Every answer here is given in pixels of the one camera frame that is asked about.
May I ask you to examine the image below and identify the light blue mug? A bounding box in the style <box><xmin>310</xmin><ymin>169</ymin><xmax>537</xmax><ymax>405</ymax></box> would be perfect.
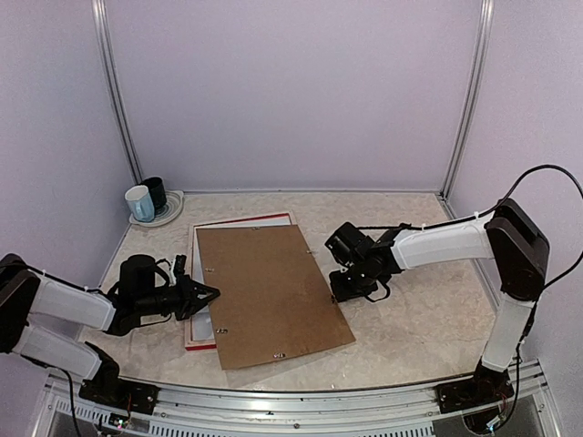
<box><xmin>124</xmin><ymin>185</ymin><xmax>156</xmax><ymax>223</ymax></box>

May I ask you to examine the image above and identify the aluminium corner post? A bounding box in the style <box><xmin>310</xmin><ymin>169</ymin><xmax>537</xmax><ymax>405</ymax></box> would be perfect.
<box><xmin>440</xmin><ymin>0</ymin><xmax>495</xmax><ymax>203</ymax></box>
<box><xmin>91</xmin><ymin>0</ymin><xmax>143</xmax><ymax>183</ymax></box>

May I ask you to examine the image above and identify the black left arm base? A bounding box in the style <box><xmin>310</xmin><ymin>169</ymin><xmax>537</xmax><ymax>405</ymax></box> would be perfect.
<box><xmin>79</xmin><ymin>380</ymin><xmax>160</xmax><ymax>415</ymax></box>

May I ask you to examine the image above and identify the dark green mug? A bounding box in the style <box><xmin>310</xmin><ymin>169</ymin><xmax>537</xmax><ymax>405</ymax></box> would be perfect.
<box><xmin>141</xmin><ymin>177</ymin><xmax>168</xmax><ymax>215</ymax></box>

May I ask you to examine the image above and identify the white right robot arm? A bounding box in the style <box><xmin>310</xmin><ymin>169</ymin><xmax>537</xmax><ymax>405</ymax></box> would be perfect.
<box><xmin>325</xmin><ymin>193</ymin><xmax>573</xmax><ymax>404</ymax></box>

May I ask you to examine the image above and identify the left aluminium corner post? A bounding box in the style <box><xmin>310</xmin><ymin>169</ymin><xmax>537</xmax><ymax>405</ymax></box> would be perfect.
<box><xmin>91</xmin><ymin>0</ymin><xmax>143</xmax><ymax>183</ymax></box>

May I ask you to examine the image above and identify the brown cardboard backing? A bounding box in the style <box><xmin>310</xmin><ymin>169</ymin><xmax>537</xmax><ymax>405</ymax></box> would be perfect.
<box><xmin>197</xmin><ymin>225</ymin><xmax>355</xmax><ymax>371</ymax></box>

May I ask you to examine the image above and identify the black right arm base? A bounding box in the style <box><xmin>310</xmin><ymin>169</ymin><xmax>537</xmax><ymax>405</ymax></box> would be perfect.
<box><xmin>435</xmin><ymin>361</ymin><xmax>515</xmax><ymax>414</ymax></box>

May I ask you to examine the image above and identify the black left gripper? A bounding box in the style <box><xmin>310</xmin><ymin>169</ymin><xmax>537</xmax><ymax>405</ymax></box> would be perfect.
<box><xmin>136</xmin><ymin>274</ymin><xmax>219</xmax><ymax>320</ymax></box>

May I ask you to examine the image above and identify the white round plate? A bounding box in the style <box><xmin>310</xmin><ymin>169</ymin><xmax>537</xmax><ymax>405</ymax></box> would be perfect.
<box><xmin>128</xmin><ymin>190</ymin><xmax>185</xmax><ymax>228</ymax></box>

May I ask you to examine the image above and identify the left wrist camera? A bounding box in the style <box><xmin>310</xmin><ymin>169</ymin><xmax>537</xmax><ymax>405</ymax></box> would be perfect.
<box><xmin>169</xmin><ymin>255</ymin><xmax>187</xmax><ymax>285</ymax></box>

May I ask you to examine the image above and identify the red and black photo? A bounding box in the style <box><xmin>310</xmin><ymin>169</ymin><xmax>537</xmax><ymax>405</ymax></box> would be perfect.
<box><xmin>191</xmin><ymin>227</ymin><xmax>215</xmax><ymax>344</ymax></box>

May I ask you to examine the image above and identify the aluminium front rail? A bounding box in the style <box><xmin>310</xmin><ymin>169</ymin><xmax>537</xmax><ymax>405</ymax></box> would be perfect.
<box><xmin>36</xmin><ymin>363</ymin><xmax>561</xmax><ymax>437</ymax></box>

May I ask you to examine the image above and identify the right aluminium corner post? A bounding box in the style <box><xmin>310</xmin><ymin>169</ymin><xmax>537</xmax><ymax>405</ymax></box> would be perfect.
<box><xmin>440</xmin><ymin>0</ymin><xmax>495</xmax><ymax>203</ymax></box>

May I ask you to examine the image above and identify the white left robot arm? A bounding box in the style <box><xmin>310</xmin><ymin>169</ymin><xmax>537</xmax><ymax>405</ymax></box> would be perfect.
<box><xmin>1</xmin><ymin>253</ymin><xmax>220</xmax><ymax>405</ymax></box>

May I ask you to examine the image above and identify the red wooden picture frame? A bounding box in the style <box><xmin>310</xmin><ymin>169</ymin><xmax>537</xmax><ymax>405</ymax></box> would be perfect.
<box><xmin>184</xmin><ymin>211</ymin><xmax>296</xmax><ymax>351</ymax></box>

